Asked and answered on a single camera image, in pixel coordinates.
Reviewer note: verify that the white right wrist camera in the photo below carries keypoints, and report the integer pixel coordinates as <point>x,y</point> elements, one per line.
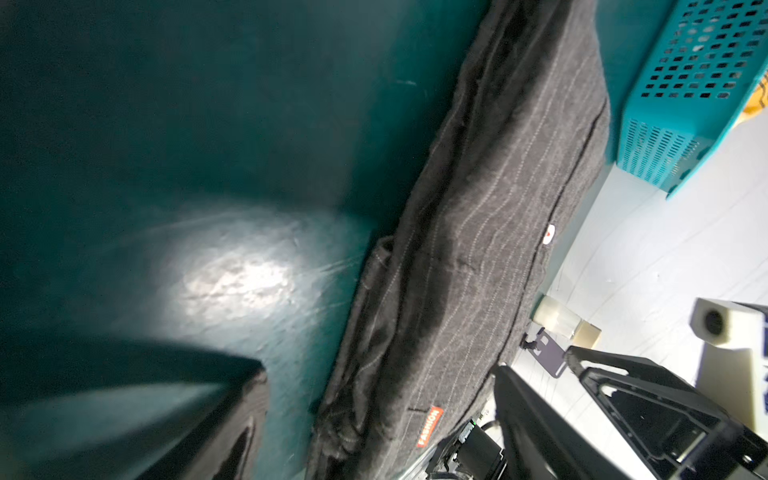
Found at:
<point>733,366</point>

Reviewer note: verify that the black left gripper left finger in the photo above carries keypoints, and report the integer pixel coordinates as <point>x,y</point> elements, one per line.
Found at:
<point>225,444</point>

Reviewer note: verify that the teal plastic basket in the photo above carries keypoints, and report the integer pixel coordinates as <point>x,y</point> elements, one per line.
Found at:
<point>704,66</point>

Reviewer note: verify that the yellow plaid shirt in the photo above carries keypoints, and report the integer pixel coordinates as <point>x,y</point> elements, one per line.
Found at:
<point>757,101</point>

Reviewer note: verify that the dark grey striped shirt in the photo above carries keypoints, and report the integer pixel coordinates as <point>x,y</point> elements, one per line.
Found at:
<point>447,296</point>

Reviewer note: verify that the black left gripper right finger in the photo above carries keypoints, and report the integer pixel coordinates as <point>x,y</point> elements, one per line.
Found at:
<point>538,442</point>

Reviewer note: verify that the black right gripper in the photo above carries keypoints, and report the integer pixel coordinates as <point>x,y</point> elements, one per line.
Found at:
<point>652,409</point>

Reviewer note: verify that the cream thread spool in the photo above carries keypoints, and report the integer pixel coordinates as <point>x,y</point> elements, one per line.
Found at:
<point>556,318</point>

